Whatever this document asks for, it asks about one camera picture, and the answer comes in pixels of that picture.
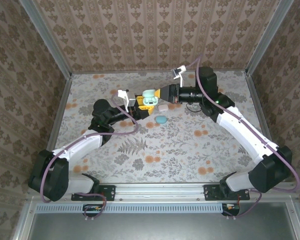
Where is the blue earbud charging case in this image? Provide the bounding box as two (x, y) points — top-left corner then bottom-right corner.
(154, 115), (169, 125)

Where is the mint green earbud charging case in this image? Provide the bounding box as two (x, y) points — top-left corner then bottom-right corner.
(142, 89), (159, 106)

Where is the aluminium table side rail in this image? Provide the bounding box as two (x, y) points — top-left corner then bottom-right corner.
(245, 72), (278, 151)
(37, 73), (73, 185)

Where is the aluminium base beam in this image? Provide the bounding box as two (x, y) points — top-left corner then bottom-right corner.
(27, 183), (297, 202)

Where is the grey metal panel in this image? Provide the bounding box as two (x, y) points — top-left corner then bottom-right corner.
(27, 212), (300, 240)

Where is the aluminium frame post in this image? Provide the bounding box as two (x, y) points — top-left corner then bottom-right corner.
(19, 0), (73, 80)
(245, 0), (295, 77)

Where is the aluminium table back rail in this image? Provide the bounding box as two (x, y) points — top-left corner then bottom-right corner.
(70, 69), (249, 75)

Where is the black connector module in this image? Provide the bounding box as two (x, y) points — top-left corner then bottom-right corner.
(82, 203), (103, 218)
(221, 202), (241, 216)

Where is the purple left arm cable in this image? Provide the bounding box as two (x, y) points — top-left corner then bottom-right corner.
(39, 94), (140, 221)

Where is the grey slotted cable duct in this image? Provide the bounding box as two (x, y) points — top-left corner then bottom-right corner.
(35, 202), (240, 214)

